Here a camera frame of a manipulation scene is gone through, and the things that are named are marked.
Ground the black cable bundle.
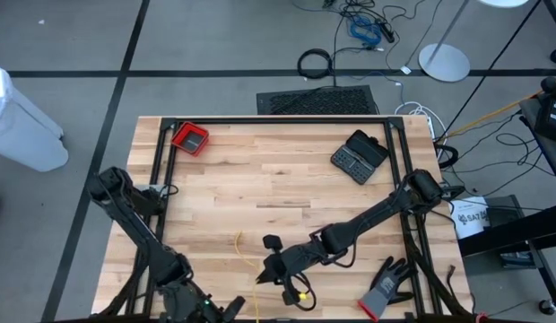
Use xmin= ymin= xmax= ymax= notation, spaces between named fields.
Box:
xmin=98 ymin=250 xmax=158 ymax=318
xmin=401 ymin=223 xmax=474 ymax=322

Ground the red plastic bin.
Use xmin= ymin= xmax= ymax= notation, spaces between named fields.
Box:
xmin=170 ymin=121 xmax=210 ymax=157

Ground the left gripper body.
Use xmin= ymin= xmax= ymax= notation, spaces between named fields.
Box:
xmin=187 ymin=293 xmax=247 ymax=323

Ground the black cable loop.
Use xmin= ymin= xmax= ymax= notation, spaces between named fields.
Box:
xmin=434 ymin=143 xmax=459 ymax=170

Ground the black aluminium table frame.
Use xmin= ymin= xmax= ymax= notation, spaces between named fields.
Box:
xmin=124 ymin=115 xmax=443 ymax=323

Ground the orange floor cable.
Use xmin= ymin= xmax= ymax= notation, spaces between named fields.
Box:
xmin=443 ymin=79 xmax=556 ymax=139

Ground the blue cable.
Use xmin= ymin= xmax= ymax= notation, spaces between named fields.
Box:
xmin=348 ymin=15 xmax=383 ymax=47

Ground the grey round-base stand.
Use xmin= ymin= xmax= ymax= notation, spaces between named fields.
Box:
xmin=417 ymin=0 xmax=471 ymax=83

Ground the white lamp head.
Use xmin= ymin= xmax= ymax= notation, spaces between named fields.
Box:
xmin=477 ymin=0 xmax=530 ymax=9

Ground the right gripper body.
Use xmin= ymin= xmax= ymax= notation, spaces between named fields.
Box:
xmin=262 ymin=233 xmax=316 ymax=307

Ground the white cardboard box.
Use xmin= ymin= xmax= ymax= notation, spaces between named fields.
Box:
xmin=451 ymin=196 xmax=491 ymax=240

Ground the white cable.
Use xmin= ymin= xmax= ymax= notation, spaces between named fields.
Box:
xmin=394 ymin=101 xmax=447 ymax=135

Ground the black floor mat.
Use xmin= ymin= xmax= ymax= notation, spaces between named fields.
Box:
xmin=256 ymin=84 xmax=378 ymax=116

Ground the black electronic device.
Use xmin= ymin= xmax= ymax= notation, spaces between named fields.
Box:
xmin=534 ymin=76 xmax=556 ymax=144

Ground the black open bit case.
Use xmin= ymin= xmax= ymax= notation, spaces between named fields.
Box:
xmin=330 ymin=129 xmax=390 ymax=186

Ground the black caster wheel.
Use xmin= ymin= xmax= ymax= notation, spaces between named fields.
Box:
xmin=537 ymin=298 xmax=556 ymax=317

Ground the grey black work glove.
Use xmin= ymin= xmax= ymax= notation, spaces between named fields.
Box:
xmin=357 ymin=256 xmax=416 ymax=322

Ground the coiled black cable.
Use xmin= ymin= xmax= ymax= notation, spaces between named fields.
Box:
xmin=296 ymin=48 xmax=335 ymax=81

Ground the black power strip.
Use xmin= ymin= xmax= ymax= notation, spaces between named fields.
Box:
xmin=377 ymin=20 xmax=396 ymax=45

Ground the thin black slanted pole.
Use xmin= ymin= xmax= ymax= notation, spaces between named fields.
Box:
xmin=437 ymin=0 xmax=544 ymax=141

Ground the black side table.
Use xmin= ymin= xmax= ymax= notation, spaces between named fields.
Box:
xmin=456 ymin=96 xmax=556 ymax=310

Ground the white trash bin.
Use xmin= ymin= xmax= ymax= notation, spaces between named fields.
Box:
xmin=0 ymin=63 xmax=69 ymax=173

